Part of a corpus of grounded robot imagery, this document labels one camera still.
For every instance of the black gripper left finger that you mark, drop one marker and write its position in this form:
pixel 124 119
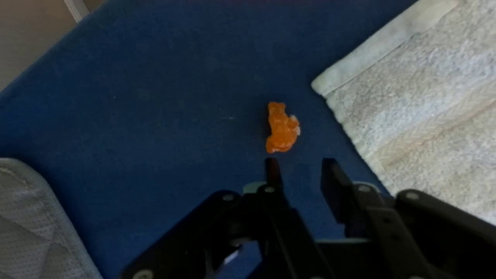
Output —
pixel 233 232

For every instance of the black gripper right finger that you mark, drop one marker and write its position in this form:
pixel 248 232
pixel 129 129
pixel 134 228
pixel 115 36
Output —
pixel 413 232

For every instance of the small orange object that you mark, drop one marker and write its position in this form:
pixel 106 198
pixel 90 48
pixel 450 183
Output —
pixel 281 132

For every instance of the white towel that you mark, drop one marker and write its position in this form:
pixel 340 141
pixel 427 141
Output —
pixel 428 93

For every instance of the blue ironing board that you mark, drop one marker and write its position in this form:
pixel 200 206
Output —
pixel 155 113

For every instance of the grey quilted iron rest pad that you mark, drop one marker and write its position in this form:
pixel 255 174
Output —
pixel 31 222

